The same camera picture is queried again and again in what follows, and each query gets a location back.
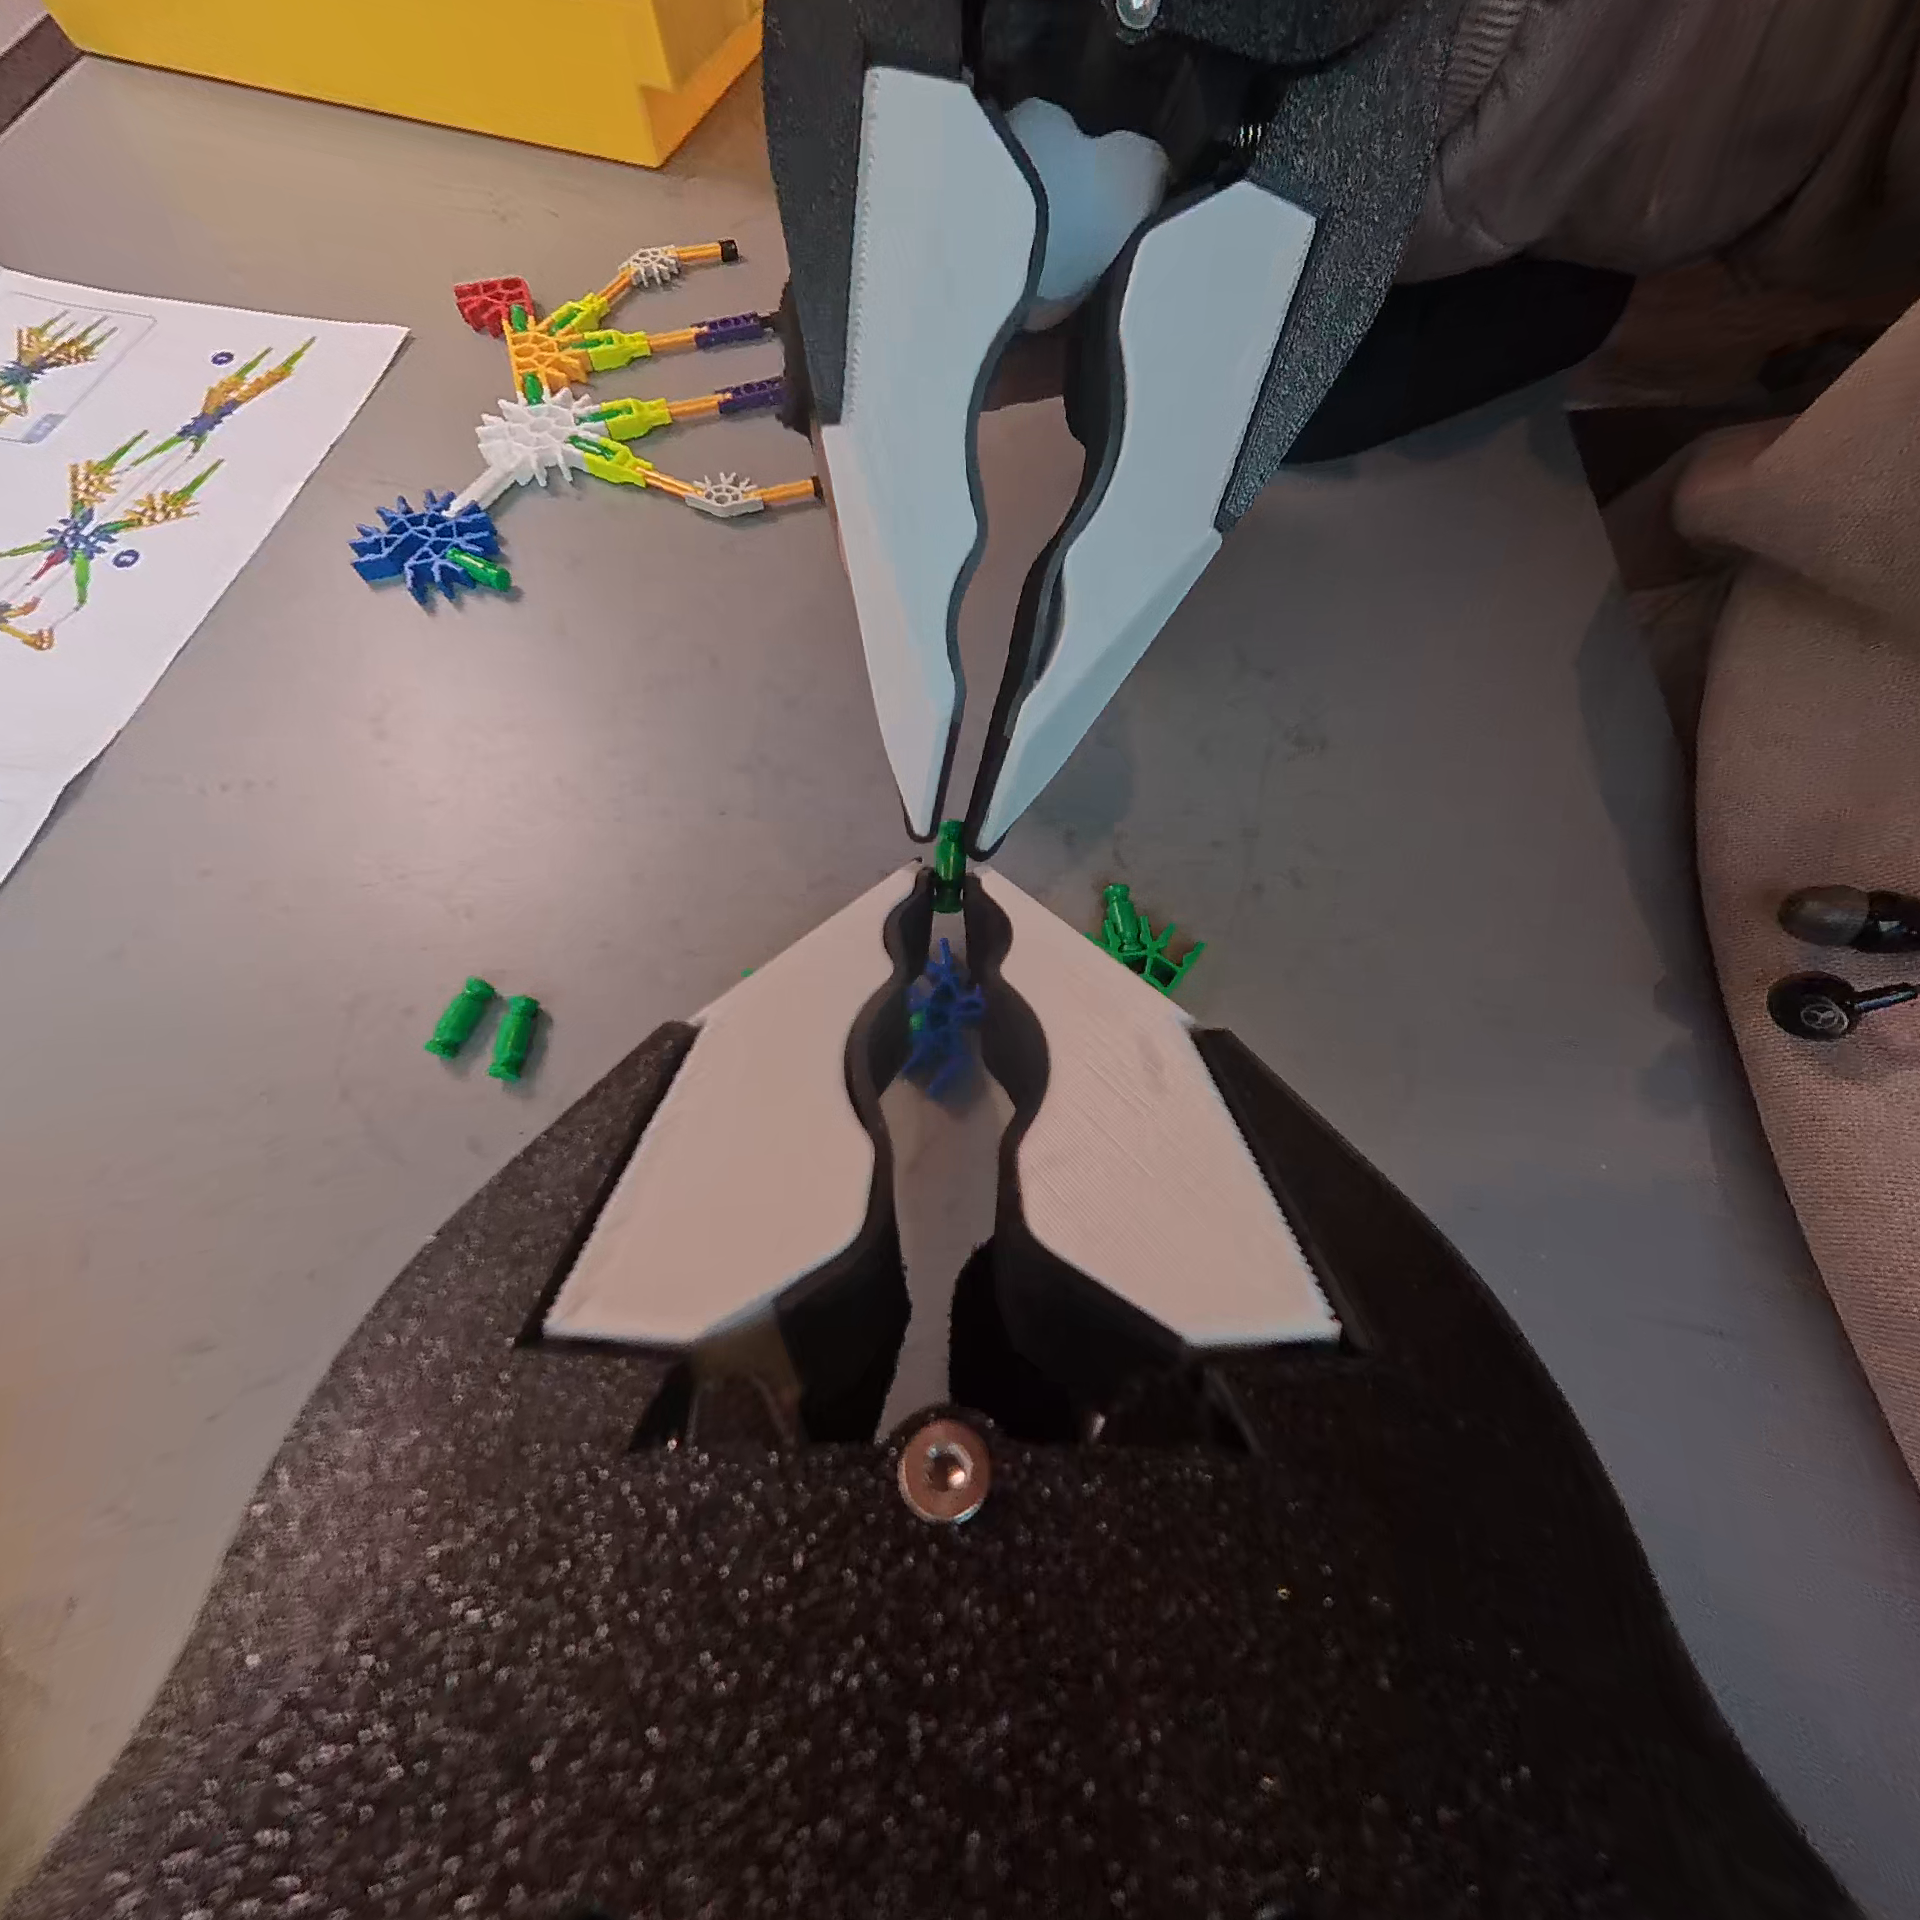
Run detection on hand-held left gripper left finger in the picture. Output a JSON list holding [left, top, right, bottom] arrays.
[[541, 863, 962, 1442]]

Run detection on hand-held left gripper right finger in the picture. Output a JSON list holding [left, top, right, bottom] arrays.
[[961, 870, 1343, 1442]]

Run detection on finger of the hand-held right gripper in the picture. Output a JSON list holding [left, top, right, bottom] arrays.
[[815, 63, 1048, 839], [969, 176, 1326, 860]]

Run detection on blue snowflake connector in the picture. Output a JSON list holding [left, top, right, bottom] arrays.
[[348, 486, 505, 606], [901, 936, 993, 1103]]

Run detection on multicoloured construction toy model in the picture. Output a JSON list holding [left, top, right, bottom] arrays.
[[453, 233, 829, 519]]

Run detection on yellow plastic bin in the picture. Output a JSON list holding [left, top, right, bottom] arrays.
[[45, 0, 768, 169]]

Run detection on person's right forearm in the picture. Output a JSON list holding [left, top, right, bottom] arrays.
[[1417, 0, 1920, 288]]

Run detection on grey desk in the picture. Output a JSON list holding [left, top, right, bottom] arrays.
[[0, 60, 1920, 1920]]

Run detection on person's beige jacket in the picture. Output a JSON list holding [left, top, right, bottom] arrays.
[[1574, 269, 1920, 1487]]

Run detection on white instruction sheet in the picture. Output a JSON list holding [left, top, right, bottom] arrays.
[[0, 265, 412, 888]]

